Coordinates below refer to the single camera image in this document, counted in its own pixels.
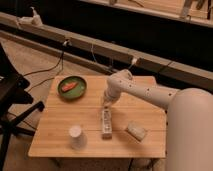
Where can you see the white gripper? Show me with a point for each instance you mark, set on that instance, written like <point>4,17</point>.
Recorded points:
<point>111,95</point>

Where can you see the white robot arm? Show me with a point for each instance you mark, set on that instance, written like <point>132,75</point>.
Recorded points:
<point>189,133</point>

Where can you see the green plate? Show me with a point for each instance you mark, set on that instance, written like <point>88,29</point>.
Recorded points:
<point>74,93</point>

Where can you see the beige sponge block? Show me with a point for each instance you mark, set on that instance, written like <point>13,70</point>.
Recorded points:
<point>136,130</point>

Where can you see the orange carrot piece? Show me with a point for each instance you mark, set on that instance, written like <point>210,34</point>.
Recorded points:
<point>69,86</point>

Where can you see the wooden table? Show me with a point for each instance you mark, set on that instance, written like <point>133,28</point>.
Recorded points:
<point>52,136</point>

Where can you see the white paper cup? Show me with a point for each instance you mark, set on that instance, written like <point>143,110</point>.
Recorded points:
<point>78,139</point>

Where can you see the black office chair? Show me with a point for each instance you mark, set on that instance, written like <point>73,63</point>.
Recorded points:
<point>12,91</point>

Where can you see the white plug on rail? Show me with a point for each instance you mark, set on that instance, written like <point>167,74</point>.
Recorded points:
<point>134,61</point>

